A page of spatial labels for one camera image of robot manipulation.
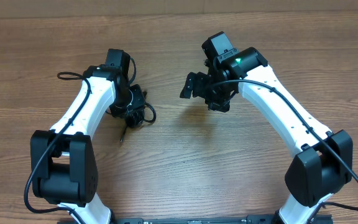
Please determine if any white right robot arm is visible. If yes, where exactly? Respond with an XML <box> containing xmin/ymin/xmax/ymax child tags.
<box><xmin>180</xmin><ymin>32</ymin><xmax>353</xmax><ymax>223</ymax></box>

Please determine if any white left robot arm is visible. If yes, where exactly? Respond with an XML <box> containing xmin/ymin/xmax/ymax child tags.
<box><xmin>24</xmin><ymin>49</ymin><xmax>147</xmax><ymax>223</ymax></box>

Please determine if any black usb cable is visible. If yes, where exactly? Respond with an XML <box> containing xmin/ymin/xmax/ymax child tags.
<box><xmin>105</xmin><ymin>90</ymin><xmax>157</xmax><ymax>143</ymax></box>

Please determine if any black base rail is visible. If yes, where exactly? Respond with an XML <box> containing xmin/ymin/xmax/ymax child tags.
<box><xmin>57</xmin><ymin>213</ymin><xmax>334</xmax><ymax>224</ymax></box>

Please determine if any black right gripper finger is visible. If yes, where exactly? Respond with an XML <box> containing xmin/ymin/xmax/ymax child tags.
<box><xmin>180</xmin><ymin>72</ymin><xmax>197</xmax><ymax>99</ymax></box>
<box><xmin>192</xmin><ymin>72</ymin><xmax>210</xmax><ymax>98</ymax></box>

